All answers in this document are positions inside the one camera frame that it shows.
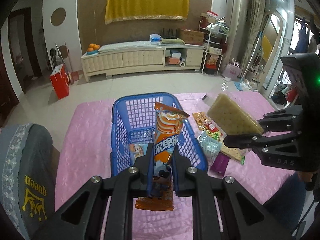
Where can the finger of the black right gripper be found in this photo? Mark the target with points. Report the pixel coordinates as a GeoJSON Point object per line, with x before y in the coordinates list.
{"type": "Point", "coordinates": [286, 143]}
{"type": "Point", "coordinates": [287, 119]}

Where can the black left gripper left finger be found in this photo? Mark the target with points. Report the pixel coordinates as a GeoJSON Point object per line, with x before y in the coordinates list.
{"type": "Point", "coordinates": [101, 208]}

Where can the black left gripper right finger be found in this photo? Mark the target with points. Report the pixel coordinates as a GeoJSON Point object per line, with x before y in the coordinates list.
{"type": "Point", "coordinates": [222, 208]}

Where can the green-edged cracker pack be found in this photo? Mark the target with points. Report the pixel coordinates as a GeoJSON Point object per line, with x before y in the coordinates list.
{"type": "Point", "coordinates": [234, 153]}

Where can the purple snack packet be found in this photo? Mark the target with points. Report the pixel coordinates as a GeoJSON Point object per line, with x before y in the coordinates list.
{"type": "Point", "coordinates": [220, 164]}

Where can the light blue biscuit pack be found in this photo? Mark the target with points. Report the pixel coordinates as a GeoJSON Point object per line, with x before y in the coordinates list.
{"type": "Point", "coordinates": [210, 146]}

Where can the clear-wrapped cracker pack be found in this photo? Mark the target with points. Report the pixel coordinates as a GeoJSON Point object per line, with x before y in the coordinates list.
{"type": "Point", "coordinates": [236, 113]}

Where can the orange wafer snack packet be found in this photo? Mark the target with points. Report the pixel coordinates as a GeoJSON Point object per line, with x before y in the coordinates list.
{"type": "Point", "coordinates": [168, 125]}

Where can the blue plastic basket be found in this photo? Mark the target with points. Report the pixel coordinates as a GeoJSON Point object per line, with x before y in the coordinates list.
{"type": "Point", "coordinates": [133, 122]}

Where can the yellow-green snack sachet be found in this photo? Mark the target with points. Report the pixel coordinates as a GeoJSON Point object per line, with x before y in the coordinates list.
{"type": "Point", "coordinates": [216, 135]}

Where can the orange snack sachet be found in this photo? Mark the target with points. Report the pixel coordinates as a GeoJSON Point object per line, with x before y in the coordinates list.
{"type": "Point", "coordinates": [198, 116]}

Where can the pink quilted table cover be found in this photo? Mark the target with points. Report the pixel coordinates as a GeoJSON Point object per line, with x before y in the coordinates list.
{"type": "Point", "coordinates": [86, 152]}

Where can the cartoon light blue snack bag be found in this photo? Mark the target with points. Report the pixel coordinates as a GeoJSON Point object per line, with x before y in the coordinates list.
{"type": "Point", "coordinates": [136, 151]}

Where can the pink gift bag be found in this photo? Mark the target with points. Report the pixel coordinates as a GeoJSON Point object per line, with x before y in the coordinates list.
{"type": "Point", "coordinates": [232, 70]}

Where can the grey queen cushion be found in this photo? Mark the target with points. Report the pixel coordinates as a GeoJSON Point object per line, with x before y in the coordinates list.
{"type": "Point", "coordinates": [27, 182]}

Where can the white metal shelf rack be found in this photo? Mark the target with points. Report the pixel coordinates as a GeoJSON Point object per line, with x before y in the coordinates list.
{"type": "Point", "coordinates": [214, 44]}

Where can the standing air conditioner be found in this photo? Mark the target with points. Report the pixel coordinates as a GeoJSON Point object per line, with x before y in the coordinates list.
{"type": "Point", "coordinates": [236, 14]}

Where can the brown cardboard box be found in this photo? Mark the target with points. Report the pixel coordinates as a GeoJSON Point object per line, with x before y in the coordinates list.
{"type": "Point", "coordinates": [191, 36]}

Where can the green folded towel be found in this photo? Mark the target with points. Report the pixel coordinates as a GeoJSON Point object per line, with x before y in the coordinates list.
{"type": "Point", "coordinates": [172, 41]}

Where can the red paper bag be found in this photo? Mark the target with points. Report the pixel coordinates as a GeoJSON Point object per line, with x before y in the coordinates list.
{"type": "Point", "coordinates": [59, 80]}

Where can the blue tissue pack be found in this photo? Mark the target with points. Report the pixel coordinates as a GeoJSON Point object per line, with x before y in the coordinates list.
{"type": "Point", "coordinates": [155, 38]}

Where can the cream TV cabinet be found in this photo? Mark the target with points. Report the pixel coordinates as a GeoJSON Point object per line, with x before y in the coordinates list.
{"type": "Point", "coordinates": [141, 56]}

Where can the pile of oranges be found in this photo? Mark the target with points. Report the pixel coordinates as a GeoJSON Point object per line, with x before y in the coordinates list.
{"type": "Point", "coordinates": [93, 47]}

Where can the yellow cloth cover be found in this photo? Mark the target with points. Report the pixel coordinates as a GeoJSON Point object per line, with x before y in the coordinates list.
{"type": "Point", "coordinates": [126, 10]}

